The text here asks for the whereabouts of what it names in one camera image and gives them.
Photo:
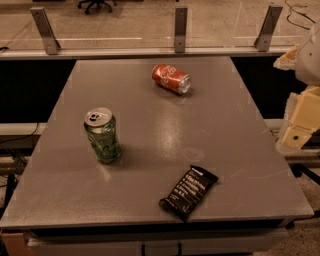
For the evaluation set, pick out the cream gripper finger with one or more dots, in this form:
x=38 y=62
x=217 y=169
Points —
x=301 y=120
x=288 y=60

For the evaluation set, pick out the black office chair base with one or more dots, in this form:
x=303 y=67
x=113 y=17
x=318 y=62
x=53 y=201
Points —
x=91 y=3

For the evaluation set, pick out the black snack bar wrapper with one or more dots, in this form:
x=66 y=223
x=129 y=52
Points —
x=188 y=192

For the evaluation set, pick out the red coke can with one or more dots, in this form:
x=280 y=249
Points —
x=171 y=78

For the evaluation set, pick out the middle metal bracket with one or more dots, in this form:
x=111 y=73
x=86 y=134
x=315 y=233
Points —
x=180 y=27

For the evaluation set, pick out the green soda can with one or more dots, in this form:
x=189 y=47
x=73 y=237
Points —
x=100 y=126

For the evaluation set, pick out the left metal bracket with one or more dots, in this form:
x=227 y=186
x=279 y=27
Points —
x=50 y=43

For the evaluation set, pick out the metal bracket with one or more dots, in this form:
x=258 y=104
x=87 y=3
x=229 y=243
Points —
x=180 y=27
x=263 y=41
x=50 y=43

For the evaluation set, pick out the right metal bracket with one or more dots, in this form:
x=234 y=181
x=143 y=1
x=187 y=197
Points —
x=263 y=41

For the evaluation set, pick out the grey metal rail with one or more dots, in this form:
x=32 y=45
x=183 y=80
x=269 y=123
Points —
x=105 y=53

